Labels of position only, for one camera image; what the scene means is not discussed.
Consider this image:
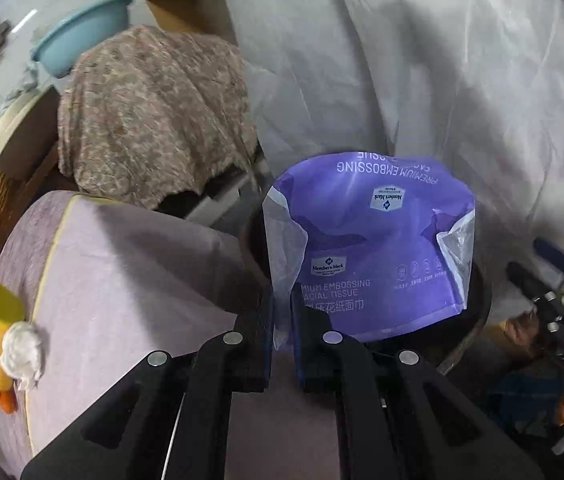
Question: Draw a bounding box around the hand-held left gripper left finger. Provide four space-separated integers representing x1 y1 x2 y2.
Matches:
21 285 275 480

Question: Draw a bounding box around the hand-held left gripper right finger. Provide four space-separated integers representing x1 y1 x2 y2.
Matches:
289 295 545 480

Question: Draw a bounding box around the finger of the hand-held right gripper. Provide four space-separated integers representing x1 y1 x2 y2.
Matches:
506 260 563 306
532 237 564 273

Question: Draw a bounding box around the black trash bin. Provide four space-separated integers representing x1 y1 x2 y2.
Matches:
239 200 493 376

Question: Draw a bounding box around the purple tissue package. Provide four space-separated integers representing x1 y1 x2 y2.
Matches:
262 151 477 351

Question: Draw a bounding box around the person's right hand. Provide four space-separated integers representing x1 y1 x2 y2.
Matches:
504 310 543 346

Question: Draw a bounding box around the blue cloth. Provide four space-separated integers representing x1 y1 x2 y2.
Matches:
482 375 564 441

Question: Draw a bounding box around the lilac cushion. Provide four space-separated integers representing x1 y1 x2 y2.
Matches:
0 190 343 480

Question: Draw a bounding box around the crumpled white tissue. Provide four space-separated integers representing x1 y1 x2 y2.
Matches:
1 321 44 392

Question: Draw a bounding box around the white plastic sheet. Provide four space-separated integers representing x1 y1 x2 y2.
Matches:
217 0 564 311

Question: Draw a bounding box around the floral cloth cover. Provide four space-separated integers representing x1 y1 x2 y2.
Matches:
57 25 263 211

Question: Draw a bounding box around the brown rice cooker white lid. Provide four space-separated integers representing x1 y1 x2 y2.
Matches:
0 85 60 181

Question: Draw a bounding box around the light blue plastic basin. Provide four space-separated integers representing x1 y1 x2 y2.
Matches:
31 0 134 78

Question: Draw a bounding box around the white furniture frame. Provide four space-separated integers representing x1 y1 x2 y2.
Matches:
182 160 273 226

